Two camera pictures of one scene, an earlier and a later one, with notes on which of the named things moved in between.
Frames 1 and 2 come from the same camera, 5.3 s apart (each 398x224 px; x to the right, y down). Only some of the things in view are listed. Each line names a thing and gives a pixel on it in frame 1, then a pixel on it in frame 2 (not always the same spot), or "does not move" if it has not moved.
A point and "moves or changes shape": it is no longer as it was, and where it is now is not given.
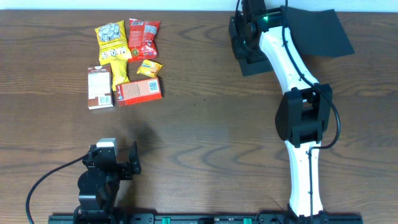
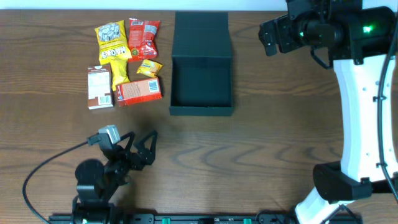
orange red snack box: [138, 91] does not move
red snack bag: [142, 39] does not move
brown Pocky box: [99, 87] does not move
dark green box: [316, 32] moves or changes shape
